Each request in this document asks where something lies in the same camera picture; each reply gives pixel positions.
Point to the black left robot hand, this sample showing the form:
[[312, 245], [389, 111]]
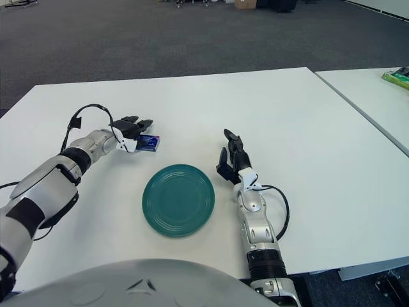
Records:
[[129, 126]]

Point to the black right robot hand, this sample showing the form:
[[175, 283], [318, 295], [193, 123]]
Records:
[[239, 156]]

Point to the blue gum box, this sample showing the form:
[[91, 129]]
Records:
[[148, 142]]

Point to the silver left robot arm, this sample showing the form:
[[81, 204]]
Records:
[[48, 182]]

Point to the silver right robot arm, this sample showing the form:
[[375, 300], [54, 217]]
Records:
[[255, 224]]

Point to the green ribbed plate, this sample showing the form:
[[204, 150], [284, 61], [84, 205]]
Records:
[[178, 201]]

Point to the black office chair casters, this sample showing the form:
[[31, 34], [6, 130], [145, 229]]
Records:
[[178, 4]]

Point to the brown cardboard box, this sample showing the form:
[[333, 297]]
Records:
[[245, 4]]

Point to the black bulky background object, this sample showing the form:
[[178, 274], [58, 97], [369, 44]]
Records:
[[278, 4]]

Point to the black floor stand base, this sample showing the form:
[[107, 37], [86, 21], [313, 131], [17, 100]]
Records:
[[22, 2]]

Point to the grey robot torso shell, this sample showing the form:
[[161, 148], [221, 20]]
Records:
[[96, 288]]

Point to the green flat box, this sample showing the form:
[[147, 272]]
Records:
[[397, 80]]

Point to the black object on green box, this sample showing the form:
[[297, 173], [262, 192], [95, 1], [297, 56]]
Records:
[[403, 70]]

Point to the black table foot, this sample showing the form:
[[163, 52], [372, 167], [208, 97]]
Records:
[[390, 288]]

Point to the white table frame beam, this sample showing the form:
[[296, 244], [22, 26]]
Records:
[[354, 272]]

